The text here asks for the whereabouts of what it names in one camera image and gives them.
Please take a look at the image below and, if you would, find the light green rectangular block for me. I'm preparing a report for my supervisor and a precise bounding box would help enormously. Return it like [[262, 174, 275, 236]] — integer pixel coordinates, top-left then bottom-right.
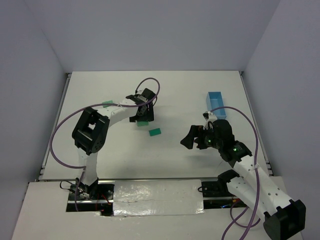
[[136, 121, 149, 127]]

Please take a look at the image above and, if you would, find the dark green rectangular block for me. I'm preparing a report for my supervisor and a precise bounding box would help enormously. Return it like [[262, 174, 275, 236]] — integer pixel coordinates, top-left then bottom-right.
[[149, 128, 162, 137]]

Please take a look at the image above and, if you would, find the blue plastic box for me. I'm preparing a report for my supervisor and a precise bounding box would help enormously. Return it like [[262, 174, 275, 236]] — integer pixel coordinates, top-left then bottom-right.
[[206, 91, 227, 120]]

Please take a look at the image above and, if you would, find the small green cube block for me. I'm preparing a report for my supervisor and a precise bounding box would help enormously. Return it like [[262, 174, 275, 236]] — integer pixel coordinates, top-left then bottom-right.
[[102, 101, 109, 108]]

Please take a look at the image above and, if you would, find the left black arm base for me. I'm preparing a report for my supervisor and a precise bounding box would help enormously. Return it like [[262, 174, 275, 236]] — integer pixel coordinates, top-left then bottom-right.
[[59, 180, 115, 217]]

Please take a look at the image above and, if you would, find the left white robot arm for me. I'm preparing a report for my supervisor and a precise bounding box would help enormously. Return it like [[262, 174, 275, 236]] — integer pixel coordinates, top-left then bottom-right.
[[71, 88, 157, 196]]

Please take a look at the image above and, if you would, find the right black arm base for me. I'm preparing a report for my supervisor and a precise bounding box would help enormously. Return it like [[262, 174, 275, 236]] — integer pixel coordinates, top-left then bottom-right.
[[197, 169, 246, 210]]

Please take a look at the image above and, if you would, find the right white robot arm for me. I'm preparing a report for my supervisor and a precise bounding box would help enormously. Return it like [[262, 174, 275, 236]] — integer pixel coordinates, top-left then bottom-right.
[[180, 119, 306, 240]]

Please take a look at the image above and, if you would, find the silver tape patch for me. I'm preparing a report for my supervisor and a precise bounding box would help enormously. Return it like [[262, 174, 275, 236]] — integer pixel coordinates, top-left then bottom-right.
[[113, 179, 205, 217]]

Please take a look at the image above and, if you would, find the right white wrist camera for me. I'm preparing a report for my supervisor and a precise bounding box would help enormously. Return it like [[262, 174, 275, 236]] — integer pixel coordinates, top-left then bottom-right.
[[202, 111, 218, 126]]

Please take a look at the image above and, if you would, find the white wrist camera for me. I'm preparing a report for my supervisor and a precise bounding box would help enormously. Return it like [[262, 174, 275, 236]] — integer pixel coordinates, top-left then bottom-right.
[[135, 88, 146, 98], [202, 111, 218, 126]]

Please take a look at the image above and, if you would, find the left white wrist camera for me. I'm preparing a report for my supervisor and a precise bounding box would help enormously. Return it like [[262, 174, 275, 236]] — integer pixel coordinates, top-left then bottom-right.
[[135, 88, 146, 98]]

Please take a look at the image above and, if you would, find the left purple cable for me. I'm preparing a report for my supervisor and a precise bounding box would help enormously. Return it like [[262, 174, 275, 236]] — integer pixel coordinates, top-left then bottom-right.
[[49, 77, 161, 213]]

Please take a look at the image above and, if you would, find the purple cable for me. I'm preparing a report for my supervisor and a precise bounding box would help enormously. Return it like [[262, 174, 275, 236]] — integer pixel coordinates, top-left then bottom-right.
[[208, 105, 262, 240], [49, 77, 161, 213]]

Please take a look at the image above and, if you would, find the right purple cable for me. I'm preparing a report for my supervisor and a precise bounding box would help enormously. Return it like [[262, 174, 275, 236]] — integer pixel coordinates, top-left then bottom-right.
[[208, 105, 262, 240]]

